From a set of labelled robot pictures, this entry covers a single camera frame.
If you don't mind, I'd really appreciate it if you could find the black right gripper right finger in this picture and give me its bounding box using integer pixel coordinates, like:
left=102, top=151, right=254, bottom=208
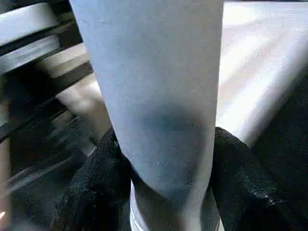
left=209, top=127, right=308, bottom=231

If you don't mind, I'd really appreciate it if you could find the white plastic table leg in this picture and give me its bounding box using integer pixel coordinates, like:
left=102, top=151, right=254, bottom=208
left=69, top=0, right=225, bottom=231

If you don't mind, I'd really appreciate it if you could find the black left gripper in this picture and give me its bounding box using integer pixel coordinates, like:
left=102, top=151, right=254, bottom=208
left=0, top=63, right=97, bottom=193

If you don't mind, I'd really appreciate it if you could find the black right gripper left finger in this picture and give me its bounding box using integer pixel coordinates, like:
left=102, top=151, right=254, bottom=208
left=51, top=128, right=133, bottom=231

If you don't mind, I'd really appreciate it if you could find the white plastic table top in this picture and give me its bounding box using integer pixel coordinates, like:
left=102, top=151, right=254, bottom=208
left=36, top=0, right=308, bottom=147

